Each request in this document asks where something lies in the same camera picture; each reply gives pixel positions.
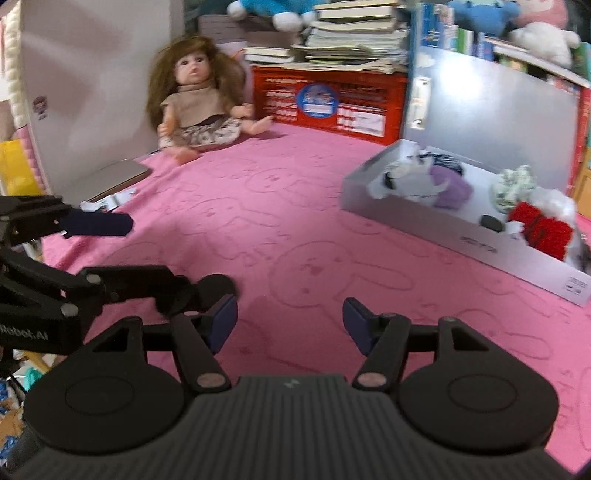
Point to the row of upright books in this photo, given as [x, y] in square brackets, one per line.
[443, 32]

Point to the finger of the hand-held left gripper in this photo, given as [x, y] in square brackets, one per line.
[101, 225]
[129, 284]

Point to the pink and white rabbit plush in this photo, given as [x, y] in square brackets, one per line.
[545, 32]

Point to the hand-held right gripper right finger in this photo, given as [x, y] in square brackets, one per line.
[355, 321]

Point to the green cloth pouch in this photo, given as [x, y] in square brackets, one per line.
[512, 187]

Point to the grey laptop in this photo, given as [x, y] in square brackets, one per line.
[111, 177]

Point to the dark blue floral pouch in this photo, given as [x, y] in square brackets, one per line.
[445, 162]

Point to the white fluffy plush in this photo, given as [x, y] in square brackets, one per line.
[561, 203]

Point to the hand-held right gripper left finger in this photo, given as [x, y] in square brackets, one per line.
[224, 323]

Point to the red crate blue sticker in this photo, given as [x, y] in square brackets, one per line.
[277, 92]

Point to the grey cardboard box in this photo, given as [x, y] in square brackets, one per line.
[485, 106]

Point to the brown haired doll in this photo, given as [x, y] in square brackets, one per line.
[194, 69]

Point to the purple plush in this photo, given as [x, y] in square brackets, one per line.
[452, 189]

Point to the pink rabbit print blanket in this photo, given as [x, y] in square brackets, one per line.
[300, 221]

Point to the stack of lying books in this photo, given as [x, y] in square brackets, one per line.
[355, 41]

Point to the white paper scraps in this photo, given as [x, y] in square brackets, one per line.
[108, 201]

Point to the small blue plush toy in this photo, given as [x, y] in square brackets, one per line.
[485, 14]

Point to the red knitted pouch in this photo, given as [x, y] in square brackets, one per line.
[542, 228]

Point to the blue and white plush toy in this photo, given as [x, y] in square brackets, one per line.
[281, 11]

